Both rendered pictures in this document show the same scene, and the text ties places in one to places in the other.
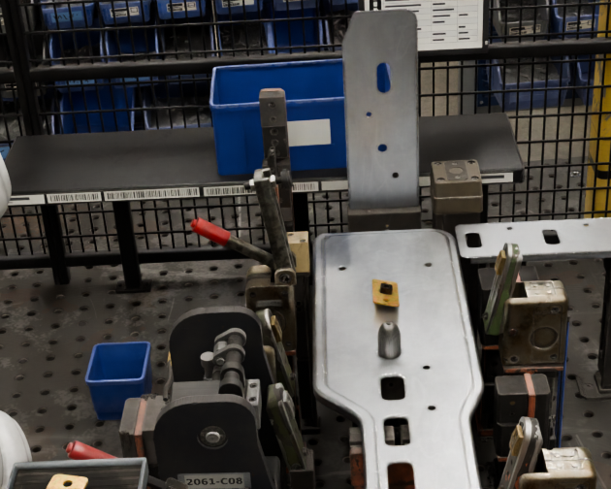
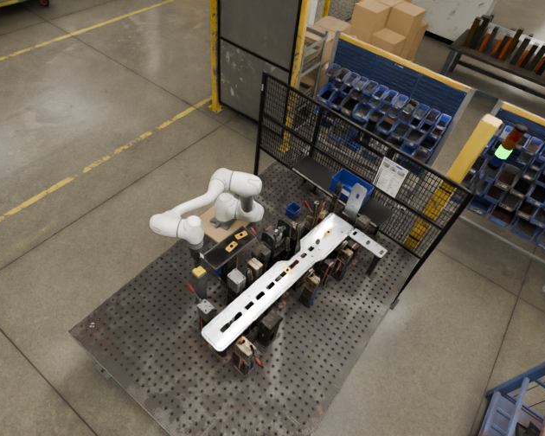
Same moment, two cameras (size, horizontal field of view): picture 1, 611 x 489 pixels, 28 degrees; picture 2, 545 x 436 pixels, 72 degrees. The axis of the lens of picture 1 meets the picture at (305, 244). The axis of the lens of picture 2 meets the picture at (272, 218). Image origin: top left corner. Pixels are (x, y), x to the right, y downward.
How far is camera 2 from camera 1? 1.45 m
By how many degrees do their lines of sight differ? 31
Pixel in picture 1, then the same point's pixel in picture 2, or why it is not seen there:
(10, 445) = (259, 214)
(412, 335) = (323, 242)
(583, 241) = (371, 247)
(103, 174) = (311, 174)
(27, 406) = (278, 203)
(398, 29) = (362, 190)
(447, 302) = (336, 240)
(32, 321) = (292, 187)
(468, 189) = (362, 224)
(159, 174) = (320, 181)
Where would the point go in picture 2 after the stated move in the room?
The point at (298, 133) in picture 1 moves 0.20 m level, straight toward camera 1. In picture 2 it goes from (344, 192) to (330, 205)
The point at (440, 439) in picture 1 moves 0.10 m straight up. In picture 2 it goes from (307, 261) to (310, 253)
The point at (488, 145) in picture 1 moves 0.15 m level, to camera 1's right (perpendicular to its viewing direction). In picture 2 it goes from (380, 216) to (396, 227)
